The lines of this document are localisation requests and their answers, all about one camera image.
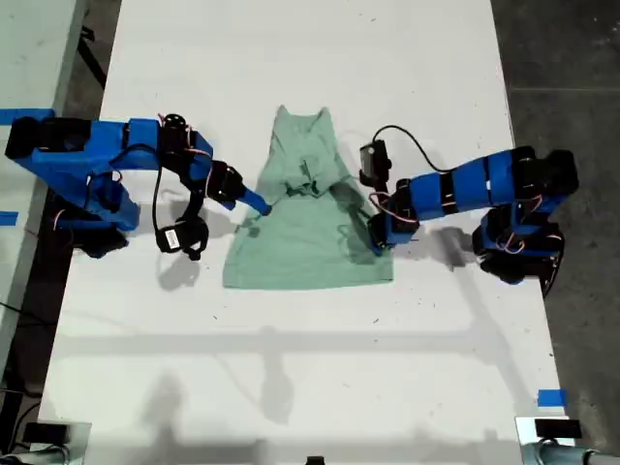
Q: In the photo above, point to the square blue tape patch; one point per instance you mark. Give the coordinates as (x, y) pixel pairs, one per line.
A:
(552, 397)

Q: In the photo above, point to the black camera box with label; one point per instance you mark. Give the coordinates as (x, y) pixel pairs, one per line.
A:
(176, 239)

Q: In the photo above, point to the short blue tape strip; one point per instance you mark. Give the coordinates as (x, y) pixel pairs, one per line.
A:
(9, 218)

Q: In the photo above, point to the pale side table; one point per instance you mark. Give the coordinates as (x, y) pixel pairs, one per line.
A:
(29, 48)

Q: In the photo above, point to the shiny metal plate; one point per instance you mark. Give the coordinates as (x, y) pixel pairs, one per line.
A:
(525, 436)
(80, 445)

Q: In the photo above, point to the small black box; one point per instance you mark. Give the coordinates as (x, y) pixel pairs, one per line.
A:
(557, 428)
(46, 432)

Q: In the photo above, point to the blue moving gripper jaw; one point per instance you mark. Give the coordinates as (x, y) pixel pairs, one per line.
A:
(252, 208)
(378, 235)

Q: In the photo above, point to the black table strut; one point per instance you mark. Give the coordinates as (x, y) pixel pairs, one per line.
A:
(92, 53)

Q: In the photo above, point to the long blue tape strip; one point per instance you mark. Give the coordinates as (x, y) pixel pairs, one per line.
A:
(24, 115)

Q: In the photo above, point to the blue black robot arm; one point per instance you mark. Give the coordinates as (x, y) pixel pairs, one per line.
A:
(106, 150)
(465, 186)

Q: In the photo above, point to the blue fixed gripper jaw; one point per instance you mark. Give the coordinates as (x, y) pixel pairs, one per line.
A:
(257, 199)
(389, 249)

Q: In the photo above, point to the pale green T-shirt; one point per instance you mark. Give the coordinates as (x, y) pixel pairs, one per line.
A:
(290, 252)

